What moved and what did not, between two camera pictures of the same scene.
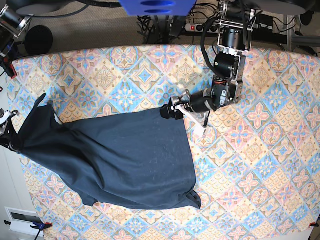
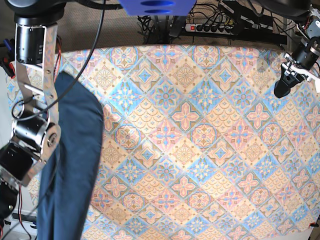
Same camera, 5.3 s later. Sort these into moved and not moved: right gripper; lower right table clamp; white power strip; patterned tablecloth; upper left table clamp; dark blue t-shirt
Moved: dark blue t-shirt; right gripper
Not moved: lower right table clamp; patterned tablecloth; white power strip; upper left table clamp
